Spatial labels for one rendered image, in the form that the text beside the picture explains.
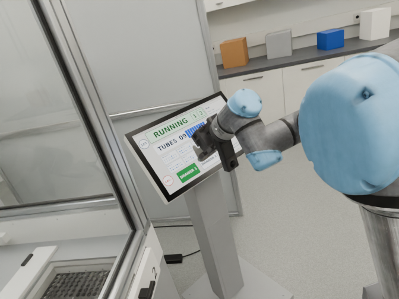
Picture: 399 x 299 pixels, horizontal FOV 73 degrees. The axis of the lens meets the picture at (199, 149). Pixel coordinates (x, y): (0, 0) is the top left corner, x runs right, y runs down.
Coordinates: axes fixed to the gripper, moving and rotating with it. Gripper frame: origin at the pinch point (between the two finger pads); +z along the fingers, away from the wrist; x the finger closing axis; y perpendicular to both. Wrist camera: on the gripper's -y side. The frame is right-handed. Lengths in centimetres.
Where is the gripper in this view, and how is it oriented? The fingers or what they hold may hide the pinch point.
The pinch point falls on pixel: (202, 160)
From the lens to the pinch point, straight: 92.3
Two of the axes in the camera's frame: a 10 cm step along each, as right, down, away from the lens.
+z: -3.4, 3.9, 8.6
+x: -7.5, 4.4, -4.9
